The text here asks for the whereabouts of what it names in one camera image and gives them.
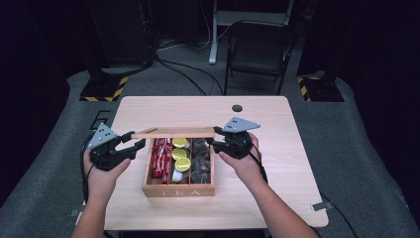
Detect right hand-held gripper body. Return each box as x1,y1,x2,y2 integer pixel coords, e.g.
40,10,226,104
214,116,262,160

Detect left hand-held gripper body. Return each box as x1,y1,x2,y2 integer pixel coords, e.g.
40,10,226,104
86,122,133,173

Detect wooden tea box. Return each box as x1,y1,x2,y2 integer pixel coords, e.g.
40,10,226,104
131,126,217,198

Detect person's right hand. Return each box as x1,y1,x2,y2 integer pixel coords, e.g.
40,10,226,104
218,131,265,191

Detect person's left hand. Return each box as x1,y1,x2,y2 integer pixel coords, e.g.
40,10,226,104
82,150,133,200

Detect pile of dark tea packets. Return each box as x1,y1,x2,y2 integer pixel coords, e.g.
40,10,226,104
190,138,213,185

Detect red stick packet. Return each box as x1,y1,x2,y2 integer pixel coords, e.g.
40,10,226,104
151,138,166,179
161,138,173,185

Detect yellow round capsule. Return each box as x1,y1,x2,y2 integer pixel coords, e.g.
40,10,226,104
170,148,189,162
173,157,192,173
171,137,189,149

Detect white round capsule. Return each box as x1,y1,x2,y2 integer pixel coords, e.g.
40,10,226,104
171,169,186,183

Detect black stand base striped tape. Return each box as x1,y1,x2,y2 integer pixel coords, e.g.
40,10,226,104
79,73,129,103
295,72,345,103

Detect black folding chair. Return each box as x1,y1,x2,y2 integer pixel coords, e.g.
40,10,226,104
223,20,297,97

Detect black equipment cabinet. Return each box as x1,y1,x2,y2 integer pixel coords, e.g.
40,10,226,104
83,0,157,68

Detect right hand-held gripper cable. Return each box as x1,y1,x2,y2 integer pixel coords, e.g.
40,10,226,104
231,138,269,184

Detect hand-held gripper cable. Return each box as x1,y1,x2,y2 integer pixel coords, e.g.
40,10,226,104
231,138,269,184
79,132,97,203

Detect left hand-held gripper cable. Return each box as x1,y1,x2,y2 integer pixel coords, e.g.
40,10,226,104
79,132,97,203

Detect black floor cable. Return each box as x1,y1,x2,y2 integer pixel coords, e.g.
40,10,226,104
157,58,226,97
154,57,208,97

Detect white metal desk frame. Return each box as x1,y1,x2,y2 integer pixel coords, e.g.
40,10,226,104
208,0,295,65

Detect white floor cables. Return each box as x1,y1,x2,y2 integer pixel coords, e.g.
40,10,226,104
156,23,232,53

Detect black cable beside table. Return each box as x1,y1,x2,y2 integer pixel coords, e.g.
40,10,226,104
318,192,361,238

